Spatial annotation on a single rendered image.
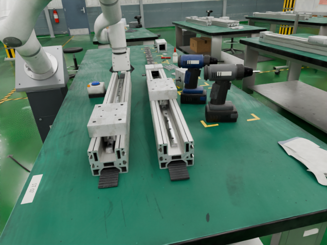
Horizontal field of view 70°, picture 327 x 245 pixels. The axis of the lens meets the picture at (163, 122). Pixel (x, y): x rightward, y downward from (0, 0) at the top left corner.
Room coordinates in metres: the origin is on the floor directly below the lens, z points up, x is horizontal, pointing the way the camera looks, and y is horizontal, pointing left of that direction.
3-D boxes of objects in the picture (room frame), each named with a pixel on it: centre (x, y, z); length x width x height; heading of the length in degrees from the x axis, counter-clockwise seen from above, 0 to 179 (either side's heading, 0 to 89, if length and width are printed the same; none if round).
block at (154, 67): (1.39, 0.05, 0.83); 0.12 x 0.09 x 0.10; 95
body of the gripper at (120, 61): (1.38, 0.23, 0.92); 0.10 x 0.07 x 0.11; 95
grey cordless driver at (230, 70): (0.84, -0.26, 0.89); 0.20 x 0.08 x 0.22; 84
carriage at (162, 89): (0.95, 0.00, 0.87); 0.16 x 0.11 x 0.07; 5
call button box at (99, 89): (1.20, 0.34, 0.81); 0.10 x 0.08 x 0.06; 95
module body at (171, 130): (0.95, 0.00, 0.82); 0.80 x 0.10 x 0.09; 5
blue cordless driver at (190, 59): (1.04, -0.18, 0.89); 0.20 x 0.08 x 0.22; 77
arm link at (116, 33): (1.38, 0.23, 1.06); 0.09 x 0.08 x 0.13; 94
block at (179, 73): (1.27, -0.13, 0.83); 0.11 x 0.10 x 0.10; 112
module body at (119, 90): (0.93, 0.19, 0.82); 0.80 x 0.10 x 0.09; 5
